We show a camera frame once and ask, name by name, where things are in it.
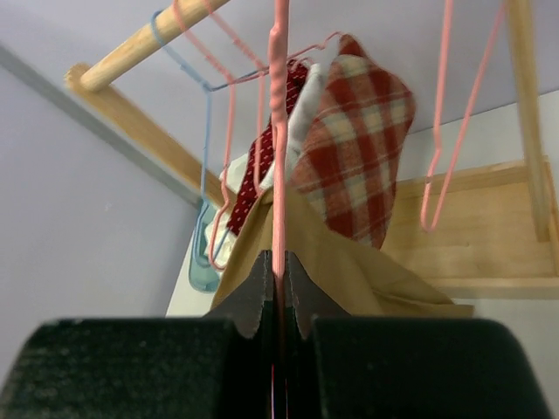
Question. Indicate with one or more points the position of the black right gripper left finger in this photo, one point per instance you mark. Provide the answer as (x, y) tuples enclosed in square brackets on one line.
[(214, 366)]

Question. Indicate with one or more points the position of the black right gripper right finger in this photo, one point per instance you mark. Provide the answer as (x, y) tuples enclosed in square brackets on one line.
[(380, 367)]

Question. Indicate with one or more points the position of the tan skirt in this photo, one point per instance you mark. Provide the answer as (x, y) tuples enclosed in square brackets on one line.
[(359, 278)]

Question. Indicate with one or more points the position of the red polka dot skirt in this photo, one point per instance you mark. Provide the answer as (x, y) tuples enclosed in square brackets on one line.
[(247, 195)]

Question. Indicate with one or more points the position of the red plaid skirt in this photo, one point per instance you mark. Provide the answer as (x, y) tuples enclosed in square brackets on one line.
[(348, 166)]

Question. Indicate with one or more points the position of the small white skirt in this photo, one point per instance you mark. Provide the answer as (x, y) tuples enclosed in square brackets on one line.
[(298, 125)]

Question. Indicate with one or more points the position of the teal plastic bin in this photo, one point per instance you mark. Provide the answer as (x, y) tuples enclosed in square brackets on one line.
[(202, 276)]

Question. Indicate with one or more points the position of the wooden clothes rack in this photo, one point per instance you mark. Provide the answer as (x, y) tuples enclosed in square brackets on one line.
[(489, 232)]

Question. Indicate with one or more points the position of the blue wire hanger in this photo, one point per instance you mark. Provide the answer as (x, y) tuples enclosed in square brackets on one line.
[(207, 88)]

